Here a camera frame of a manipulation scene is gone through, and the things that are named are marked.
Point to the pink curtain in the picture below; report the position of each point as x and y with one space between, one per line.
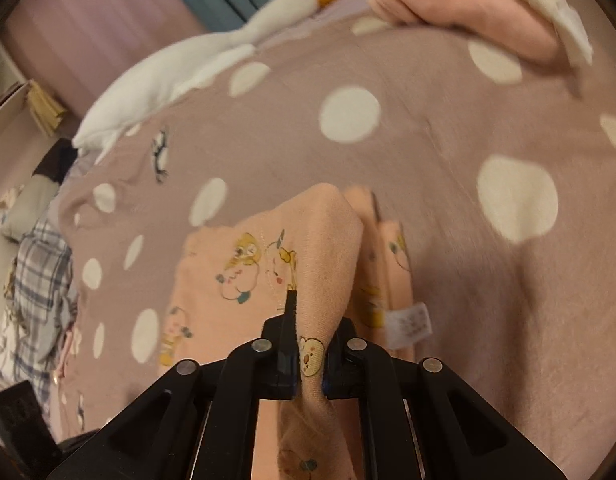
77 48

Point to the beige grey pillow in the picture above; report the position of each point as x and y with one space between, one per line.
29 206

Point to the peach cartoon print shirt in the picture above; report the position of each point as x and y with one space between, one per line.
329 247

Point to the white goose plush toy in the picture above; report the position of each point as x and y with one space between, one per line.
163 76

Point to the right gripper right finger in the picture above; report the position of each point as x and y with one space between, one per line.
422 420

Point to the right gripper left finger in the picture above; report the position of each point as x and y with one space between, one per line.
198 421

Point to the blue grey plaid cloth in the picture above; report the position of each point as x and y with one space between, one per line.
40 309

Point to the mauve polka dot blanket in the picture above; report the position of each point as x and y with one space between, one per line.
502 175

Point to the beige tassel hanging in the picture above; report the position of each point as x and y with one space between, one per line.
45 110

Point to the pink folded garment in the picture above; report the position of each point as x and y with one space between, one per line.
510 24

